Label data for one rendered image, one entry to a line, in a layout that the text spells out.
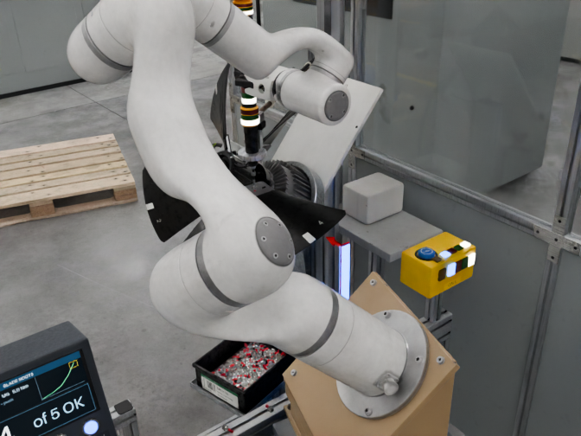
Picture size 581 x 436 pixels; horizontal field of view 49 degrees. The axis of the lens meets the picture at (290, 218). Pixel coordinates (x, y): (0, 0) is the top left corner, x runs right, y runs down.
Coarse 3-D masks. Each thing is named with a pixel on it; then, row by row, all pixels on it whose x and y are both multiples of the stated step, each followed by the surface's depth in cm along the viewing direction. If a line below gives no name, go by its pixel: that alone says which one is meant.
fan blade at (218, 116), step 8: (224, 72) 178; (224, 80) 176; (224, 88) 175; (216, 96) 184; (224, 96) 174; (216, 104) 184; (224, 104) 173; (216, 112) 185; (224, 112) 172; (216, 120) 186; (224, 120) 171; (216, 128) 189; (224, 128) 171; (224, 136) 171; (224, 144) 178
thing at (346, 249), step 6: (348, 246) 135; (342, 252) 135; (348, 252) 136; (342, 258) 135; (348, 258) 137; (342, 264) 136; (348, 264) 137; (342, 270) 137; (348, 270) 138; (342, 276) 138; (348, 276) 139; (342, 282) 138; (348, 282) 140; (342, 288) 139; (348, 288) 140; (342, 294) 140; (348, 294) 141
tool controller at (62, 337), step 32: (0, 352) 100; (32, 352) 97; (64, 352) 97; (0, 384) 93; (32, 384) 95; (64, 384) 98; (96, 384) 101; (0, 416) 93; (32, 416) 96; (64, 416) 99; (96, 416) 102
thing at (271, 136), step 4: (288, 112) 157; (292, 112) 152; (296, 112) 151; (284, 116) 157; (288, 116) 153; (280, 120) 159; (284, 120) 153; (280, 124) 154; (284, 124) 167; (276, 128) 155; (280, 128) 165; (272, 132) 156; (276, 132) 164; (268, 136) 156; (272, 136) 164; (276, 136) 168; (264, 140) 158; (268, 140) 163; (272, 140) 168
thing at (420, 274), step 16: (432, 240) 158; (448, 240) 158; (416, 256) 151; (448, 256) 151; (464, 256) 154; (400, 272) 157; (416, 272) 152; (432, 272) 148; (464, 272) 156; (416, 288) 154; (432, 288) 150; (448, 288) 154
